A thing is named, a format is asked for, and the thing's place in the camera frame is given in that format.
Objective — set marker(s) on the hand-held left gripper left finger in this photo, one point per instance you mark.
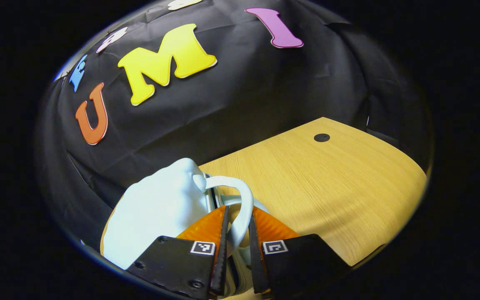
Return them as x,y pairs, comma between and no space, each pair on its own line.
220,271

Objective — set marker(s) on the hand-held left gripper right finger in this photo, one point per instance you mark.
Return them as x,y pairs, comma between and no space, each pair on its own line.
256,271

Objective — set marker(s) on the light blue suitcase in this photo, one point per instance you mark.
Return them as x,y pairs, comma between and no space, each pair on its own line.
161,208

